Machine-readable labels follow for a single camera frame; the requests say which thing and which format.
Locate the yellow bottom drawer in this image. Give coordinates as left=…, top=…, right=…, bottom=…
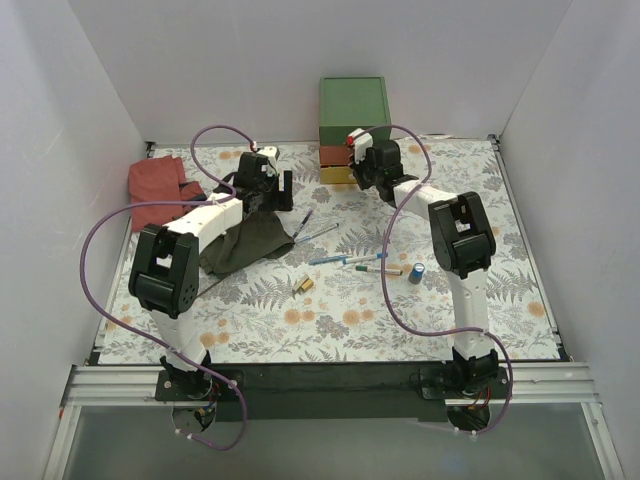
left=319, top=166, right=356, bottom=185

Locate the green red yellow drawer box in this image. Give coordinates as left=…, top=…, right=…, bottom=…
left=318, top=76, right=391, bottom=168

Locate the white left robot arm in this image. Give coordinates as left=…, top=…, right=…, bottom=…
left=129, top=146, right=294, bottom=400

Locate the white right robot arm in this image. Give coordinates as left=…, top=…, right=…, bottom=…
left=346, top=129, right=498, bottom=398

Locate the purple pen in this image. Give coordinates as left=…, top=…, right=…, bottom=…
left=292, top=209, right=314, bottom=240

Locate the dark green cloth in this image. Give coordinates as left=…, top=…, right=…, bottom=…
left=199, top=211, right=295, bottom=277

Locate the blue long nib marker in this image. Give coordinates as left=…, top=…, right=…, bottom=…
left=295, top=223, right=339, bottom=245

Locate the light blue pen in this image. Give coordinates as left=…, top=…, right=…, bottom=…
left=308, top=255, right=348, bottom=266

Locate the white marker blue cap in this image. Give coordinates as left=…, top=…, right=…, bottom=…
left=342, top=252, right=387, bottom=265

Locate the tan eraser block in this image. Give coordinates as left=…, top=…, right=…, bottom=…
left=293, top=275, right=314, bottom=295

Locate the red cloth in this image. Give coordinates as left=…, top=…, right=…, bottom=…
left=128, top=155, right=207, bottom=232

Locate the white marker green cap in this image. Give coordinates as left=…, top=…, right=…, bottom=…
left=355, top=264, right=403, bottom=276

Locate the thin dark stick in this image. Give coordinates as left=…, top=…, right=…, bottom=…
left=196, top=279, right=223, bottom=299

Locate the small blue cylinder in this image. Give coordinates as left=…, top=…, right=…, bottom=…
left=408, top=263, right=425, bottom=285

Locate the floral table mat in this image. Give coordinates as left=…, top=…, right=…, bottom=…
left=98, top=139, right=561, bottom=365

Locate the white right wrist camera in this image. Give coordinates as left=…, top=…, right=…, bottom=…
left=346, top=128, right=374, bottom=164

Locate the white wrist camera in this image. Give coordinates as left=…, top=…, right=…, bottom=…
left=346, top=128, right=374, bottom=164
left=254, top=146, right=280, bottom=177

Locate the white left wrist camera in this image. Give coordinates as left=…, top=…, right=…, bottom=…
left=254, top=146, right=280, bottom=177

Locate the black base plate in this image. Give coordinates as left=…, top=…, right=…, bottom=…
left=154, top=362, right=514, bottom=424

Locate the aluminium front rail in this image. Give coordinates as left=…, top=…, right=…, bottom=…
left=62, top=362, right=624, bottom=479

